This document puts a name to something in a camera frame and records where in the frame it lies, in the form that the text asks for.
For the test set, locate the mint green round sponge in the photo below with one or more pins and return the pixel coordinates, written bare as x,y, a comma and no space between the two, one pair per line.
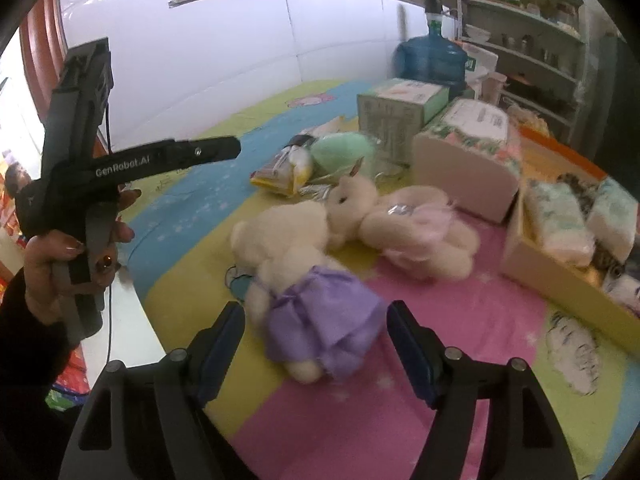
340,152

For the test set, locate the person's left hand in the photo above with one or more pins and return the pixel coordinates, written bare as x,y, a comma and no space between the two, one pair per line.
42,275

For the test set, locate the plush rabbit pink dress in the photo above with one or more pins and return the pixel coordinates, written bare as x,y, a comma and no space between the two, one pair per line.
400,225

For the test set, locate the yellow snack packet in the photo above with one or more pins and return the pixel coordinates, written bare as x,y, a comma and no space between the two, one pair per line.
280,175

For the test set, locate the plush bear purple dress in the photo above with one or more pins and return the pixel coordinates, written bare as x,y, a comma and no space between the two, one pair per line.
295,245

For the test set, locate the floral tissue pack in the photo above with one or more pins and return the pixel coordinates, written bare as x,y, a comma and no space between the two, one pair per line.
465,175

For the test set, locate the leopard print cloth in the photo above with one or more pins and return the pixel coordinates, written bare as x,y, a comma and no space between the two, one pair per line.
575,190

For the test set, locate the white box green label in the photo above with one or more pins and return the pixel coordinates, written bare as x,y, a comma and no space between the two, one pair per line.
480,62

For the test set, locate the printed cartoon blanket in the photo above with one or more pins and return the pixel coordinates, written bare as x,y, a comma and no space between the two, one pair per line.
200,210

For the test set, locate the green tissue box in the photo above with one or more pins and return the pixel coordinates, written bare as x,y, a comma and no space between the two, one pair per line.
395,110

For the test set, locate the metal shelf rack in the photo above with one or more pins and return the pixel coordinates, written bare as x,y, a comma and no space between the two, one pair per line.
525,15

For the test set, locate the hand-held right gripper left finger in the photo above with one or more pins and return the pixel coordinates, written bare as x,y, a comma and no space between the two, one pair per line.
225,340

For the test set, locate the grey refrigerator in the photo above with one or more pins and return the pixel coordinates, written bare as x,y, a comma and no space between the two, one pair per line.
607,85

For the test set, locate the person's left forearm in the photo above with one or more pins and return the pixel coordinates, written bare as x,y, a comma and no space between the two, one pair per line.
25,370

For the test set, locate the orange cardboard box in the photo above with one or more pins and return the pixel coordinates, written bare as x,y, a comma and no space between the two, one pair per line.
550,280

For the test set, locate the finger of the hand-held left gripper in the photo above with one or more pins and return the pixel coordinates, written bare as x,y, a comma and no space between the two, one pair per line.
200,151

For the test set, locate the blue water jug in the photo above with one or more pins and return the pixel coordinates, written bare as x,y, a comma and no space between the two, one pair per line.
430,60

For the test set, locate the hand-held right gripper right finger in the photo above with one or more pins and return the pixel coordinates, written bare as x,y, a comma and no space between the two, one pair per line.
405,345

